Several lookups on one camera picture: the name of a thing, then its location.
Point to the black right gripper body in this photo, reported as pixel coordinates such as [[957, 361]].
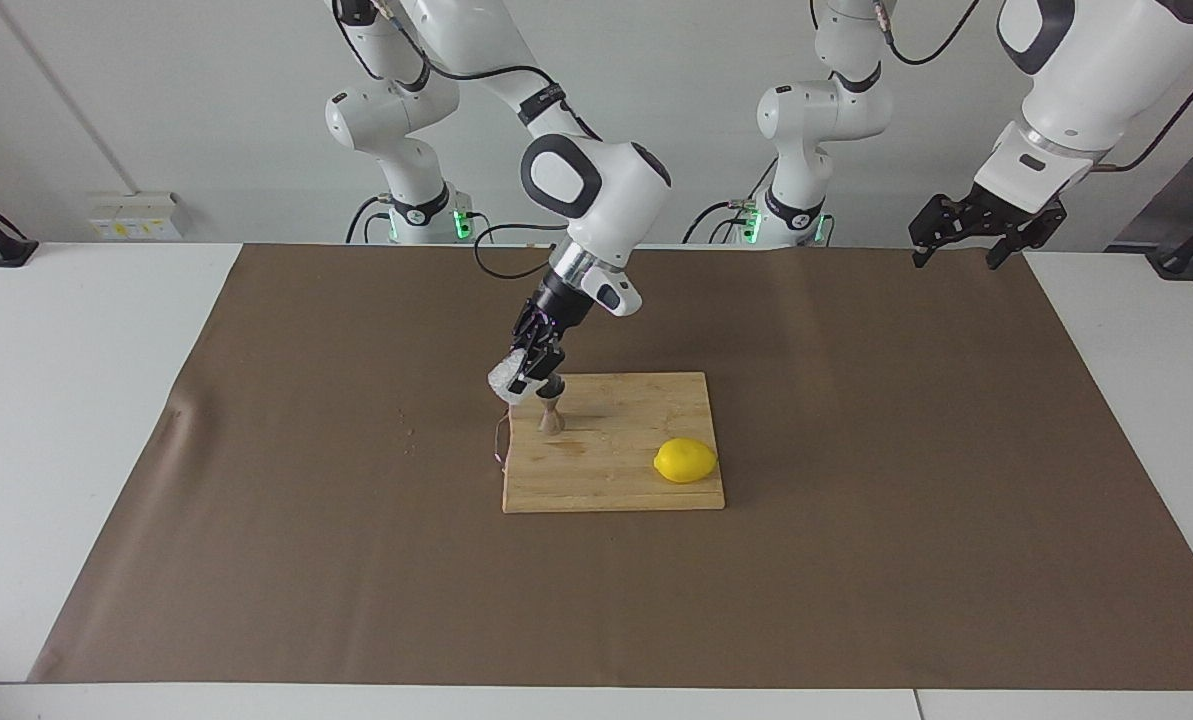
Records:
[[564, 303]]

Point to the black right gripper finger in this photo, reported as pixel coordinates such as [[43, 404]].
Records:
[[529, 332], [548, 365]]

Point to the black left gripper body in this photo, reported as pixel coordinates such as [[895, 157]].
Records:
[[986, 215]]

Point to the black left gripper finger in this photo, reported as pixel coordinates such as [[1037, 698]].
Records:
[[1004, 253], [922, 253]]

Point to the small clear glass cup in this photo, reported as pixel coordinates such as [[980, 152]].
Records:
[[504, 378]]

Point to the steel double jigger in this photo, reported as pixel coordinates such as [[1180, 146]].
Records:
[[551, 420]]

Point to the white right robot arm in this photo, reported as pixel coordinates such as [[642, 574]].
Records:
[[606, 190]]

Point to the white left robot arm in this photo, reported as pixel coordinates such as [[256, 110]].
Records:
[[1096, 80]]

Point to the wooden cutting board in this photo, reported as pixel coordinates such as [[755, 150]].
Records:
[[616, 470]]

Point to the yellow lemon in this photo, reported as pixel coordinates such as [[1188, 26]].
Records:
[[686, 461]]

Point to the brown paper table mat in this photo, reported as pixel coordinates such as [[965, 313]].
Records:
[[596, 600]]

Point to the white wall socket box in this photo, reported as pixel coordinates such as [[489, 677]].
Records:
[[136, 218]]

